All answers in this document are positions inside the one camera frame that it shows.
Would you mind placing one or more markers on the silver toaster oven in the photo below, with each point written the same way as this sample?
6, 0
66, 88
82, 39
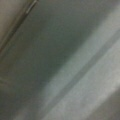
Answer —
63, 63

